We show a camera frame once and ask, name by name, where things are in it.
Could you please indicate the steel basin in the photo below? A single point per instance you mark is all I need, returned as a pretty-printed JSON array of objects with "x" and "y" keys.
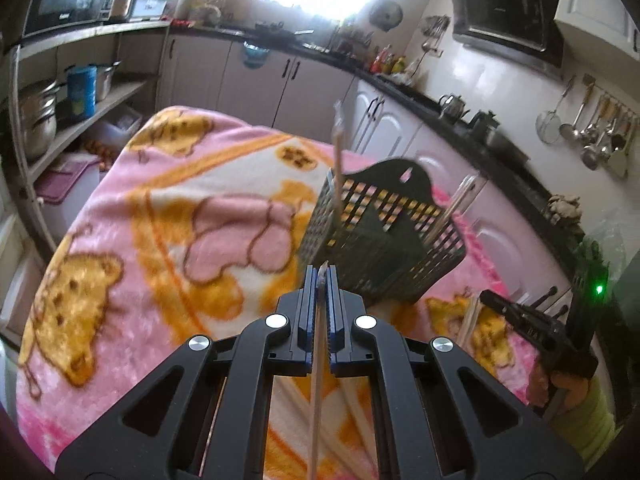
[{"x": 507, "y": 146}]

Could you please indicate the dark green plastic utensil basket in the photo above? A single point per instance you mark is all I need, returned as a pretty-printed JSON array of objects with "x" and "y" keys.
[{"x": 390, "y": 260}]

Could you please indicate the red cloth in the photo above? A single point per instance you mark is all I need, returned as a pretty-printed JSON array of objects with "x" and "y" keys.
[{"x": 181, "y": 23}]

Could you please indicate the plastic-wrapped wooden chopstick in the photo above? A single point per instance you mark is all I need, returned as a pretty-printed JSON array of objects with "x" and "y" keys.
[
  {"x": 457, "y": 205},
  {"x": 339, "y": 160}
]

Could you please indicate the blue canister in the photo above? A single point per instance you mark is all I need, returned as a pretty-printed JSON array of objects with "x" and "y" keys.
[{"x": 81, "y": 91}]

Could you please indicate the bundle of chopsticks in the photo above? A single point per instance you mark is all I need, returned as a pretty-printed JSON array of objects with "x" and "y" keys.
[{"x": 470, "y": 322}]

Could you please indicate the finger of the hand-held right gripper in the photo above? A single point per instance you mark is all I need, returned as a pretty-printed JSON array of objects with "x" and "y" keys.
[{"x": 510, "y": 312}]

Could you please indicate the steel kettle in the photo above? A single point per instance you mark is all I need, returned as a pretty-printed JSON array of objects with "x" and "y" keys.
[{"x": 454, "y": 107}]

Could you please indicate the black range hood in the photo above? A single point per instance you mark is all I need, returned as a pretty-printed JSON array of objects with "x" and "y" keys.
[{"x": 505, "y": 15}]

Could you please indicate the kitchen shelf unit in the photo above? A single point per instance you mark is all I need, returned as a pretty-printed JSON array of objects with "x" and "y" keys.
[{"x": 100, "y": 97}]

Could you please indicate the bunch of mushrooms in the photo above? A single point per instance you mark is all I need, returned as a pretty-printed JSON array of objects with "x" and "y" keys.
[{"x": 565, "y": 209}]

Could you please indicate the dark kettle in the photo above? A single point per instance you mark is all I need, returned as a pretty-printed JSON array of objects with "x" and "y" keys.
[{"x": 484, "y": 125}]

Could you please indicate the pink printed blanket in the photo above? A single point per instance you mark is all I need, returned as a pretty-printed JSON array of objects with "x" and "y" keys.
[{"x": 150, "y": 260}]

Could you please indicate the white upper cabinet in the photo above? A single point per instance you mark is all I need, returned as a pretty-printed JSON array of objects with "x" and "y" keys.
[{"x": 597, "y": 0}]

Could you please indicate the pink cutting board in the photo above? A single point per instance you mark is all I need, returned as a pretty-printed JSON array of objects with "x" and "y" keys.
[{"x": 65, "y": 180}]

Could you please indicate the black wok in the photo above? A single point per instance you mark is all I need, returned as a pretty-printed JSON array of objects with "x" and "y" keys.
[{"x": 277, "y": 34}]

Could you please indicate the person's right forearm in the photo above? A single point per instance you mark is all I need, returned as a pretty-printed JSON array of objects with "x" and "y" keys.
[{"x": 590, "y": 420}]

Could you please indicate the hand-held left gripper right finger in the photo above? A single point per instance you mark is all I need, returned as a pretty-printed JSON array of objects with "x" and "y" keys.
[{"x": 332, "y": 310}]

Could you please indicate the steel pot with lid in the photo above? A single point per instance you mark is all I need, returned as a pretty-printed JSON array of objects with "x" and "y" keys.
[{"x": 106, "y": 82}]

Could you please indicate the small hanging utensil rack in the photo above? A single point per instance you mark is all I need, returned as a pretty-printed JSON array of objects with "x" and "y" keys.
[{"x": 434, "y": 35}]

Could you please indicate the person's right hand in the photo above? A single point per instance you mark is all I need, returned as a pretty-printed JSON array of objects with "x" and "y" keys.
[{"x": 567, "y": 385}]

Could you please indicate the round wall fan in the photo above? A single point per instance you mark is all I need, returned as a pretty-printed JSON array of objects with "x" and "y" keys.
[{"x": 386, "y": 15}]

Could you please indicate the blue hanging bag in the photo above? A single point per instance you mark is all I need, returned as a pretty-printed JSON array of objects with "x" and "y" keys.
[{"x": 256, "y": 55}]

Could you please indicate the stacked steel pots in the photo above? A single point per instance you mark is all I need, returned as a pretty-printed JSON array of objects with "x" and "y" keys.
[{"x": 37, "y": 120}]

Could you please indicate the white lower kitchen cabinets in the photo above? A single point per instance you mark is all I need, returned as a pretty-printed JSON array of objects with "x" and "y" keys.
[{"x": 260, "y": 90}]

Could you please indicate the heap of brown eggs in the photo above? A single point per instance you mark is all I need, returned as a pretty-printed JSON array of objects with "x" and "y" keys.
[{"x": 102, "y": 152}]

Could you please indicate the black dish rack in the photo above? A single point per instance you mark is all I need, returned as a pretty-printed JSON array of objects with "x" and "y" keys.
[{"x": 352, "y": 42}]

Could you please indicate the group of condiment bottles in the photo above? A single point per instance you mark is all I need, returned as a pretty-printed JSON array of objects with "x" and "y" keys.
[{"x": 389, "y": 62}]

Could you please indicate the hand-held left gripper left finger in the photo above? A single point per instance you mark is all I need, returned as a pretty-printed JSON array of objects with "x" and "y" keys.
[{"x": 311, "y": 305}]

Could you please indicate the grey plastic box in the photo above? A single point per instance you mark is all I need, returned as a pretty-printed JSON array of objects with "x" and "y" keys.
[{"x": 149, "y": 4}]

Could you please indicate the bare wooden chopstick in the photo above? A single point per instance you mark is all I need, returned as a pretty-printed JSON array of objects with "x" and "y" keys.
[{"x": 315, "y": 410}]

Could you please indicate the row of hanging kitchen utensils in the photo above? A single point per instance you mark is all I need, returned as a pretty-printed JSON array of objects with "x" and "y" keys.
[{"x": 605, "y": 135}]

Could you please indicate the clear plastic container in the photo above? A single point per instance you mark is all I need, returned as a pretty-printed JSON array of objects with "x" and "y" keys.
[{"x": 117, "y": 127}]

